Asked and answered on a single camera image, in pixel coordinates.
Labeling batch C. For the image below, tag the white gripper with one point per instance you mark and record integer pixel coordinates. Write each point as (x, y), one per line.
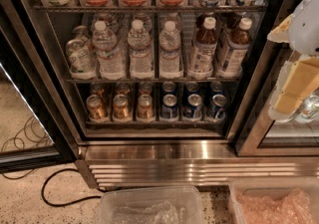
(305, 32)

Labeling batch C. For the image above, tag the clear water bottle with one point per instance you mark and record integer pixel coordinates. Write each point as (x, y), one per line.
(109, 52)
(169, 51)
(140, 50)

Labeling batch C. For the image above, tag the right brown tea bottle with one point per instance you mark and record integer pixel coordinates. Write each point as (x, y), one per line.
(233, 49)

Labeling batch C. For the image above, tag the brown tea bottle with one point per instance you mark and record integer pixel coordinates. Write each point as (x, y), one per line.
(233, 49)
(203, 50)

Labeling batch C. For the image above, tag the left brown tea bottle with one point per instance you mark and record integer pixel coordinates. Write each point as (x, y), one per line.
(203, 50)

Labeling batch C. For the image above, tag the stainless steel fridge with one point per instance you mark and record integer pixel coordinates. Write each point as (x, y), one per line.
(247, 143)

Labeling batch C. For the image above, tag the silver can middle shelf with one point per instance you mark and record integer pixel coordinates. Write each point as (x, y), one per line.
(82, 65)

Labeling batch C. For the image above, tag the open fridge glass door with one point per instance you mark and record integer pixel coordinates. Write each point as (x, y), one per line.
(33, 131)

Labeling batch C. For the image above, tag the right blue can front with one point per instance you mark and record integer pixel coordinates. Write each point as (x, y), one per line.
(216, 108)

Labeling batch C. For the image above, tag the middle blue can front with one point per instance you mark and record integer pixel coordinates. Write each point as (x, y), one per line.
(192, 108)

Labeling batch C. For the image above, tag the left blue can front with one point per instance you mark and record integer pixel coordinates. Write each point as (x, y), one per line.
(169, 107)

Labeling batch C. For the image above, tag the bin with pink bubble wrap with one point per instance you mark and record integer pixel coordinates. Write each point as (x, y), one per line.
(275, 200)

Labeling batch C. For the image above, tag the right gold can front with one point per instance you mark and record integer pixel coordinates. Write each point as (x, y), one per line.
(145, 107)

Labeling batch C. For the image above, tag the gold can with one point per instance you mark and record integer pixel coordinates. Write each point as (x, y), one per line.
(121, 109)
(96, 108)
(145, 107)

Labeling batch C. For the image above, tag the middle gold can front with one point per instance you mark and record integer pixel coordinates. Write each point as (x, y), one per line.
(121, 109)

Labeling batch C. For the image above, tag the left gold can front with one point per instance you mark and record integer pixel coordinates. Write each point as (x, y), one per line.
(96, 108)

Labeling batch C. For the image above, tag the clear plastic bin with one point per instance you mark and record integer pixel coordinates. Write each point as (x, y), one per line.
(155, 205)

